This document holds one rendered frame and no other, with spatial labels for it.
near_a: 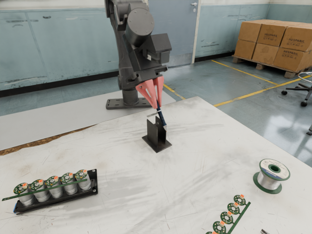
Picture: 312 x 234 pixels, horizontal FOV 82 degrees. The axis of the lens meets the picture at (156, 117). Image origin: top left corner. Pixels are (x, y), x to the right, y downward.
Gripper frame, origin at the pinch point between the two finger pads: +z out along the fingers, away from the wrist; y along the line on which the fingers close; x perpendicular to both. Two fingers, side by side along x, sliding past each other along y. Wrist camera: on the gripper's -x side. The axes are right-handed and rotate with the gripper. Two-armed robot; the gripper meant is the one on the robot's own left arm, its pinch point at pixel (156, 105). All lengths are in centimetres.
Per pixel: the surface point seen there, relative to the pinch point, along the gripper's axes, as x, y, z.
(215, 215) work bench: -13.4, -3.0, 25.1
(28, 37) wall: 223, -16, -129
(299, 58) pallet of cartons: 88, 316, 7
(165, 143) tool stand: 5.2, 1.7, 12.0
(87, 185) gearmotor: 0.5, -22.6, 11.4
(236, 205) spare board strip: -14.9, 1.9, 25.2
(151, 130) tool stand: 4.9, -1.6, 6.6
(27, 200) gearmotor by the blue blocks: 3.3, -33.4, 9.4
